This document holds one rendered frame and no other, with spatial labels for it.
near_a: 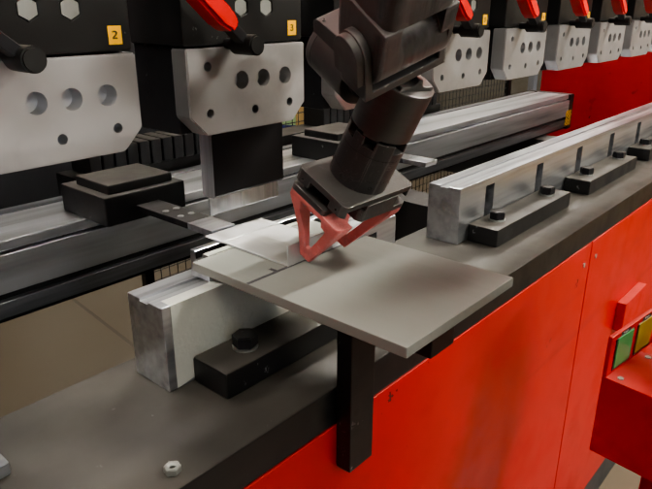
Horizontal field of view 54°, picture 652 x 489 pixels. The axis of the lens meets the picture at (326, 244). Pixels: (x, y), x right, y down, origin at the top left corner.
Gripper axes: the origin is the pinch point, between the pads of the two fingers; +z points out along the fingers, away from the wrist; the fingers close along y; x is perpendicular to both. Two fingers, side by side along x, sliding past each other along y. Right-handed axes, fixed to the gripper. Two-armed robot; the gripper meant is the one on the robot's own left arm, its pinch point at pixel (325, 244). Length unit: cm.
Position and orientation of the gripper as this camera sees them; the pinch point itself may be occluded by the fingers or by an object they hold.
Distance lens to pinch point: 66.4
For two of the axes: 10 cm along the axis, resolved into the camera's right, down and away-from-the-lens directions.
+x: 6.6, 6.4, -3.9
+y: -6.7, 2.7, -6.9
